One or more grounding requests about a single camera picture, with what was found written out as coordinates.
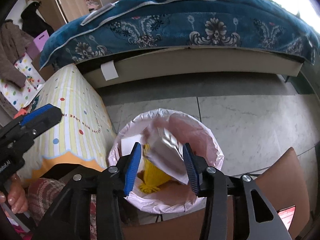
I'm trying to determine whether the silver foil wrapper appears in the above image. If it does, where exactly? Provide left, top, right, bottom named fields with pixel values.
left=144, top=126, right=189, bottom=185

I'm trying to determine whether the grey booklet on bed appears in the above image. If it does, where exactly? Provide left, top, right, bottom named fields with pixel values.
left=80, top=2, right=116, bottom=26

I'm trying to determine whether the purple storage box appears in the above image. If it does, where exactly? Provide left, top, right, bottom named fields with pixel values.
left=26, top=30, right=49, bottom=60

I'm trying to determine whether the person's left hand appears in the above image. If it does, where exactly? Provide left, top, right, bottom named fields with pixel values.
left=0, top=174, right=28, bottom=214

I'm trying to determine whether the pink-lined trash bin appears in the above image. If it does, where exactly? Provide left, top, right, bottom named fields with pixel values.
left=107, top=108, right=224, bottom=214

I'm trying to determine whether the red plaid trousers leg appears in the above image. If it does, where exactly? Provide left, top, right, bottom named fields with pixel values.
left=27, top=178, right=97, bottom=239

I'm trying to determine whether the yellow tassel trash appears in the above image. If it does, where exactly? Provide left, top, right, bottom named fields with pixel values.
left=139, top=144, right=171, bottom=194

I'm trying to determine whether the brown fuzzy sweater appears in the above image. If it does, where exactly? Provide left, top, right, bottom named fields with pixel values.
left=0, top=20, right=34, bottom=88

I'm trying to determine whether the polka dot white sheet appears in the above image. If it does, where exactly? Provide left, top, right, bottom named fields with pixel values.
left=0, top=52, right=46, bottom=111

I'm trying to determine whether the black hanging garment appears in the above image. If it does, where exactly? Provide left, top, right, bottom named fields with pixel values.
left=21, top=1, right=54, bottom=38

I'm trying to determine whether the brown cardboard box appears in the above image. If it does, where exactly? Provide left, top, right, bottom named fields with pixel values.
left=123, top=148, right=310, bottom=239

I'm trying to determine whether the white paper label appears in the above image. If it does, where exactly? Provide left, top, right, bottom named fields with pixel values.
left=100, top=61, right=119, bottom=81

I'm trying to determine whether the blue floral bed blanket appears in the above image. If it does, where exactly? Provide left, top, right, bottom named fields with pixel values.
left=40, top=0, right=319, bottom=68

